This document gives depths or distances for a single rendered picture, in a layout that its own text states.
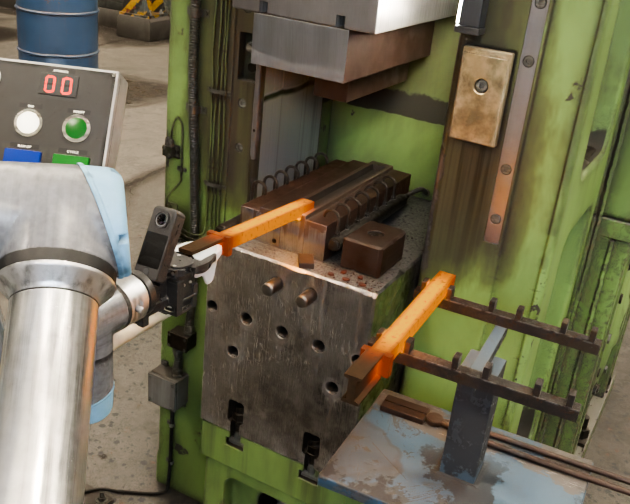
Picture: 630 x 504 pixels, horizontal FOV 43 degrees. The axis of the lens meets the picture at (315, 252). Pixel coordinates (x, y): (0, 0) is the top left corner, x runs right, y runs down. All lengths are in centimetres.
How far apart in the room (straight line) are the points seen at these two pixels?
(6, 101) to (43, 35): 435
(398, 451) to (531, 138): 61
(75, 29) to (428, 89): 445
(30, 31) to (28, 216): 539
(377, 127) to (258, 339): 64
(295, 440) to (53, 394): 104
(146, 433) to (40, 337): 184
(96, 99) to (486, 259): 85
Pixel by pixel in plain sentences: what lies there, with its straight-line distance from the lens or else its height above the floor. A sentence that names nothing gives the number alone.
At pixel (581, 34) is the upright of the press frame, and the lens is 149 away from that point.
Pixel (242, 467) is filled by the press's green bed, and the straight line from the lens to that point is 189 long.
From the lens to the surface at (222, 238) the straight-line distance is 137.
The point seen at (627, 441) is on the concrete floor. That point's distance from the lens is 297.
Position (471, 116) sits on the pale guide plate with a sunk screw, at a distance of 153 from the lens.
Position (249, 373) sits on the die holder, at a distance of 173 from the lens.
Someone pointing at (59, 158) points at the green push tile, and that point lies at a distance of 173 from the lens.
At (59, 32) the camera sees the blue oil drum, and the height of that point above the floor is 47.
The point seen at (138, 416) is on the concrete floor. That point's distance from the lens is 268.
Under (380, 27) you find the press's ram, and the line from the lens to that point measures 146.
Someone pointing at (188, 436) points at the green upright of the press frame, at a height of 21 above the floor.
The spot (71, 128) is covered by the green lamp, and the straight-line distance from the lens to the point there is 174.
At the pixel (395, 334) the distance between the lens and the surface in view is 122.
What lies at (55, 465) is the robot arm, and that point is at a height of 111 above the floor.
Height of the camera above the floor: 159
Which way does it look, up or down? 24 degrees down
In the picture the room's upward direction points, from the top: 6 degrees clockwise
